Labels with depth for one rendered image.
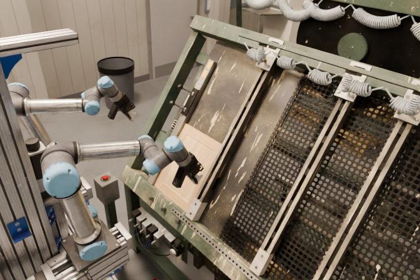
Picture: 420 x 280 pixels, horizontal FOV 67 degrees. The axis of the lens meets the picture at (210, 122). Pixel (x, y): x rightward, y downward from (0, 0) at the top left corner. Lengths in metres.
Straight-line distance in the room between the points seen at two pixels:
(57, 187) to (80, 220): 0.22
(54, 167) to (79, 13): 4.04
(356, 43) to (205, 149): 1.13
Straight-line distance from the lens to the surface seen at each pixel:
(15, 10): 4.62
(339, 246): 1.72
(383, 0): 2.07
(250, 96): 1.93
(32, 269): 1.97
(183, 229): 2.08
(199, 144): 2.09
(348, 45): 2.18
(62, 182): 1.27
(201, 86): 2.17
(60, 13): 5.07
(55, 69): 5.23
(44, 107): 1.82
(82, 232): 1.50
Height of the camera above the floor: 2.43
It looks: 31 degrees down
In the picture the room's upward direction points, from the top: 3 degrees clockwise
